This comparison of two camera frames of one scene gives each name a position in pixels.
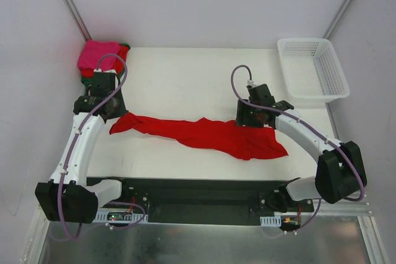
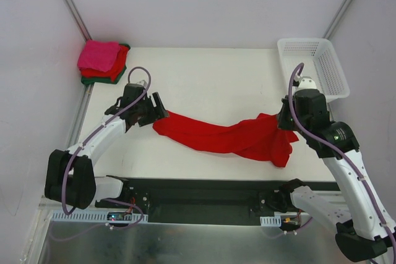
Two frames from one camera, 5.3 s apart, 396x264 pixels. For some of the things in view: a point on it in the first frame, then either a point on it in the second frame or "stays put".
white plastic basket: [312, 70] stays put
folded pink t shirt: [93, 51] stays put
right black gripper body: [242, 115] → [284, 117]
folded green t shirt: [90, 80] stays put
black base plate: [205, 200] stays put
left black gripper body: [119, 105] → [148, 110]
